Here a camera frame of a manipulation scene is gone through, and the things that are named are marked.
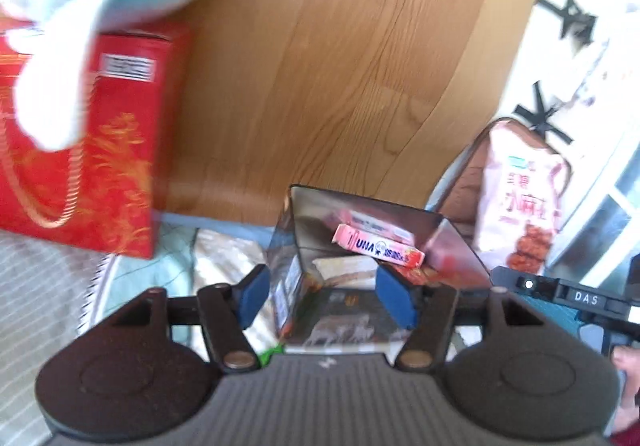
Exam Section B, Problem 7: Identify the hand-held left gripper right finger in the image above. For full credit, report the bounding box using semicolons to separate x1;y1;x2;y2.
376;265;545;373

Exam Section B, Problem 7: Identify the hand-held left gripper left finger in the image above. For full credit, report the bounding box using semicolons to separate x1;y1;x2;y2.
107;265;271;373

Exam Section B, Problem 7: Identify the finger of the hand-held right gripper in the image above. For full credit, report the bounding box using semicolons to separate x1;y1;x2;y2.
490;265;559;302

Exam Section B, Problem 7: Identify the dark printed carton silver inside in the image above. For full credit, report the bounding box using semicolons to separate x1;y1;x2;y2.
266;183;493;353

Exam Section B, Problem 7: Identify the pink candy box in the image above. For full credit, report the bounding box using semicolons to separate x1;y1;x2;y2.
331;223;426;270

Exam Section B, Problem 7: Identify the person's right hand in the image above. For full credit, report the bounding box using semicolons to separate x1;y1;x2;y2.
612;345;640;433

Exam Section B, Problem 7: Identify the red snack packet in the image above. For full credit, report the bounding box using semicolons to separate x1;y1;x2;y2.
400;265;443;288

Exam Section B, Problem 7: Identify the beige satin cloth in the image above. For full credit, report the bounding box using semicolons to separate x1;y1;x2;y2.
191;227;283;362

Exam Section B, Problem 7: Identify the beige snack packet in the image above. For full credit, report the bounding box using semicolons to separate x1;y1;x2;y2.
312;255;379;288

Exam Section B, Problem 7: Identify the pink snack bag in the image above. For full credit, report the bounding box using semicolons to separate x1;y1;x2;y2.
472;119;572;277

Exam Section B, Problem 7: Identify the teal checked blanket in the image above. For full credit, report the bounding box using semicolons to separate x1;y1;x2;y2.
80;212;206;352

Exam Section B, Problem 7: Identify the white framed glass door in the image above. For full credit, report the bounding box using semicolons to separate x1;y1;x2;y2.
547;123;640;279

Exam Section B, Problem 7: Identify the black star-shaped stand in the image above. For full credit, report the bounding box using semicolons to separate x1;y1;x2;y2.
514;80;574;145
534;0;599;48

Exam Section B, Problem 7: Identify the striped white bedsheet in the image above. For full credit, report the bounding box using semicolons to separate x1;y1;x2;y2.
0;225;118;446

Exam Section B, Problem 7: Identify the wooden headboard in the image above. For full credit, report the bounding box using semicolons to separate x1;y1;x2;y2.
151;0;547;233

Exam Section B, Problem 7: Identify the red gift box gold cord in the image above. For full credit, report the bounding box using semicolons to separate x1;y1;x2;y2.
0;20;194;260

